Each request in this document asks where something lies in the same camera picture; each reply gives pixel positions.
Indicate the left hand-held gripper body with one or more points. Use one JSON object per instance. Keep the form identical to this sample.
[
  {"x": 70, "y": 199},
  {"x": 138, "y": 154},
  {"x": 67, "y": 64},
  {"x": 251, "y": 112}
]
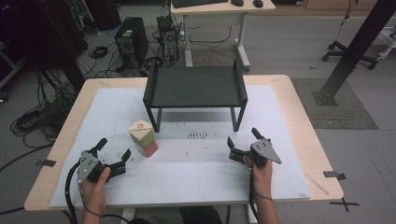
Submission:
[{"x": 88, "y": 165}]

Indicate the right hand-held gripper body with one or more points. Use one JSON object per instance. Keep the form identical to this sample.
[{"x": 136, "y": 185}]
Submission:
[{"x": 263, "y": 151}]

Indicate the jar with green sleeve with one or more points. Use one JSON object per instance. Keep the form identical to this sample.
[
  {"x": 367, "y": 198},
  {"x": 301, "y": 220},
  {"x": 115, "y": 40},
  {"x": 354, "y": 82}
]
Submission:
[{"x": 141, "y": 137}]

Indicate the black metal shelf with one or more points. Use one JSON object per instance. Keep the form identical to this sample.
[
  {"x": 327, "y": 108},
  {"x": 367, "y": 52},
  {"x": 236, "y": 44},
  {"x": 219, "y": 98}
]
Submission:
[{"x": 194, "y": 88}]

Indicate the person's right hand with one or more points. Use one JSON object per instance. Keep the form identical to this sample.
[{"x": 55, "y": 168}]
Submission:
[{"x": 262, "y": 182}]

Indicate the person's left hand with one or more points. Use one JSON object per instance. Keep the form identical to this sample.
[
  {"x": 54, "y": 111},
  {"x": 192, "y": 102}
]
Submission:
[{"x": 93, "y": 196}]

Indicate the black tape piece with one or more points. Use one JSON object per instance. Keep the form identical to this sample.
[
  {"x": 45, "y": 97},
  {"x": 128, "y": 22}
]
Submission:
[
  {"x": 48, "y": 162},
  {"x": 333, "y": 174}
]

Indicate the white table mat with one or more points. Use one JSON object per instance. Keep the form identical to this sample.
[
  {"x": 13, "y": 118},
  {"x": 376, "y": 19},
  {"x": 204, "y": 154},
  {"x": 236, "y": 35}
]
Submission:
[{"x": 193, "y": 180}]

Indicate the person's legs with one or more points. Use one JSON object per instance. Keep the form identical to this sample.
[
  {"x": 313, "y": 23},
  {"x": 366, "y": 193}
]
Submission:
[{"x": 199, "y": 216}]

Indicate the grey floor mat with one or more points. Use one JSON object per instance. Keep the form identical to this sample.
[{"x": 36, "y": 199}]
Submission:
[{"x": 342, "y": 105}]

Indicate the large black computer tower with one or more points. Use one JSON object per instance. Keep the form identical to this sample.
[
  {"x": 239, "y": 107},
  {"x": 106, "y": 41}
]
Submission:
[{"x": 130, "y": 42}]

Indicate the black office chair base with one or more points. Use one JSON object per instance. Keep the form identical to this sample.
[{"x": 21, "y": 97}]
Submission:
[{"x": 348, "y": 51}]

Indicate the small black computer tower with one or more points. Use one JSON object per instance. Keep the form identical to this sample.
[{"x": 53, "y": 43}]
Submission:
[{"x": 168, "y": 37}]

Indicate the black curtain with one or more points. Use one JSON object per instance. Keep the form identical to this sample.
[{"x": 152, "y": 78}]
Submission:
[{"x": 40, "y": 34}]

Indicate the black computer mouse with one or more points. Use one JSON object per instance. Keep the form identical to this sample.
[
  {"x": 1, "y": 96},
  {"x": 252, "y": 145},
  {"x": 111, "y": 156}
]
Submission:
[
  {"x": 237, "y": 2},
  {"x": 258, "y": 3}
]

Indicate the white desk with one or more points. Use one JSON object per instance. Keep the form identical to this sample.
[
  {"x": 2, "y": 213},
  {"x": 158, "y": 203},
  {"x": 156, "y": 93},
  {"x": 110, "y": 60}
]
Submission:
[{"x": 214, "y": 9}]

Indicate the black keyboard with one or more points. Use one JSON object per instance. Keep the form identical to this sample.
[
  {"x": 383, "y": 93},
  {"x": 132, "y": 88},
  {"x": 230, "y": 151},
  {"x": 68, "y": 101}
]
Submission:
[{"x": 199, "y": 2}]

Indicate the black metal post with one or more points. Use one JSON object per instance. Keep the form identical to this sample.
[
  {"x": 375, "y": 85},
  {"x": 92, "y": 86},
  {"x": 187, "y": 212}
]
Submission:
[{"x": 358, "y": 43}]

